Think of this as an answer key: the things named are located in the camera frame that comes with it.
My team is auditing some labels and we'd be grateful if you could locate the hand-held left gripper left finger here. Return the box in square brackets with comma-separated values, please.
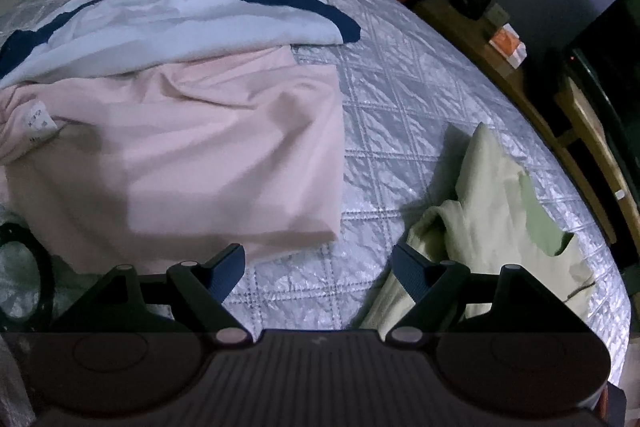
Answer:
[50, 243, 253, 348]

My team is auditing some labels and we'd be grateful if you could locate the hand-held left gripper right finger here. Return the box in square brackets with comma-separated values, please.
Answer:
[380, 243, 591, 348]

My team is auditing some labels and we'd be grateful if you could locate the light green garment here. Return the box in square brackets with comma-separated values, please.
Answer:
[360, 122, 596, 333]

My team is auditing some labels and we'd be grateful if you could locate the pink garment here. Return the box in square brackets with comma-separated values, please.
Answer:
[0, 44, 346, 275]

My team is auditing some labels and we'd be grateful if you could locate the white and navy garment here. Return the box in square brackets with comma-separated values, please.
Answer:
[0, 0, 362, 90]

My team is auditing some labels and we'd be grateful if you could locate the silver quilted bed cover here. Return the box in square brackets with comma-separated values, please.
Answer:
[0, 0, 631, 388]

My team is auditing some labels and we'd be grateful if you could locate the light wooden tv stand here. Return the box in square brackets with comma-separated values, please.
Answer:
[552, 74, 640, 248]

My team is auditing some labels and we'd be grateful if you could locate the dark wooden low bench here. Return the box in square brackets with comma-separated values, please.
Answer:
[412, 0, 621, 243]

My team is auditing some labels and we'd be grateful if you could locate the orange and white box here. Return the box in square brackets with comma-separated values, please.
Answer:
[489, 23, 530, 68]

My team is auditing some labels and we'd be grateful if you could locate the black television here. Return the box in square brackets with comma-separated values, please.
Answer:
[562, 0, 640, 208]

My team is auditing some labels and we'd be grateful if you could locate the black ring strap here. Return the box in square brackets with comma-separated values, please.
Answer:
[0, 222, 55, 328]

